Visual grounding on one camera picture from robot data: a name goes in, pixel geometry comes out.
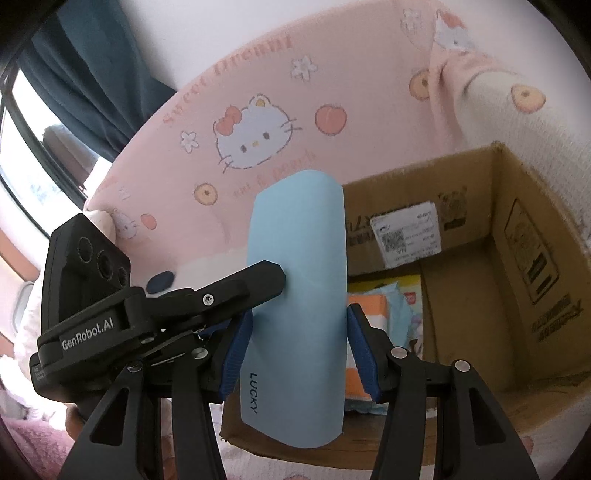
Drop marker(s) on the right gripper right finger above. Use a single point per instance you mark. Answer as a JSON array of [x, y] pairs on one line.
[[474, 439]]

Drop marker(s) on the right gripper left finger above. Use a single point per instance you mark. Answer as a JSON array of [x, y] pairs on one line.
[[121, 439]]

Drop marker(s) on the orange white tissue pack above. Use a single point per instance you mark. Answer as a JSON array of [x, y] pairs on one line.
[[371, 348]]

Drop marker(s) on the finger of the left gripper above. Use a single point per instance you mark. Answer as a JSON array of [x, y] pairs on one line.
[[235, 286]]

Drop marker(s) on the pink fluffy blanket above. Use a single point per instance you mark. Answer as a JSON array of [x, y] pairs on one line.
[[32, 449]]

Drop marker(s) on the oil pastel box yellow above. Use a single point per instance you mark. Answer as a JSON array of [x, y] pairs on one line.
[[410, 286]]

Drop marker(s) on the brown cardboard box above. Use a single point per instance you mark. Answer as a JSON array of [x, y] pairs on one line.
[[506, 287]]

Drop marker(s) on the dark navy oval case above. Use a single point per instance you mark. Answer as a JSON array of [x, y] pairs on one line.
[[160, 282]]

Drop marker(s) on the pink hello kitty bedsheet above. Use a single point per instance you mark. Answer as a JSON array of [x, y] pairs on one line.
[[355, 92]]

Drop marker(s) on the dark teal curtain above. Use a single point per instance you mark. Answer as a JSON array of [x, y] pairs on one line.
[[85, 65]]

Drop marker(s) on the baby wipes pack blue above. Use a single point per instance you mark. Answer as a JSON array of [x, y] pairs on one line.
[[387, 309]]

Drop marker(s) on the light blue box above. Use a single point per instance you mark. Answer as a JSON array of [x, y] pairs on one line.
[[293, 379]]

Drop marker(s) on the cream pillow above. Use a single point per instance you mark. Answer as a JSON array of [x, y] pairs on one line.
[[103, 222]]

